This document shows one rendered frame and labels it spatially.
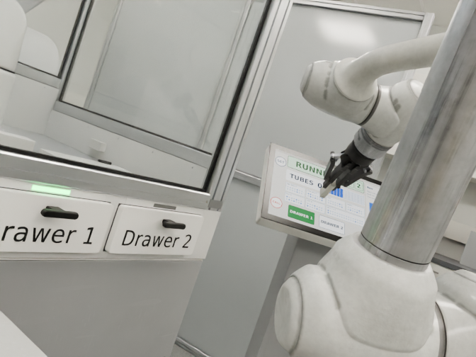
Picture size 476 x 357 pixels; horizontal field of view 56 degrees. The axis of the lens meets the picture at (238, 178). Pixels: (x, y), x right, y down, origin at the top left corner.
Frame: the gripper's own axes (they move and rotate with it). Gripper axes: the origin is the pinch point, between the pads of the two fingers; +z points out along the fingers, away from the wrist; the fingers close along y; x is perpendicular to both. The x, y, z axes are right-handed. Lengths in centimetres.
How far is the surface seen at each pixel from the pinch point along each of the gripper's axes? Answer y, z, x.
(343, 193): -15.1, 17.0, -14.2
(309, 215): -3.0, 17.1, -0.9
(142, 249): 45, 6, 32
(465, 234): -207, 153, -130
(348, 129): -37, 49, -82
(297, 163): 2.6, 17.0, -20.5
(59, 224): 63, -10, 40
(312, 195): -3.4, 17.1, -8.9
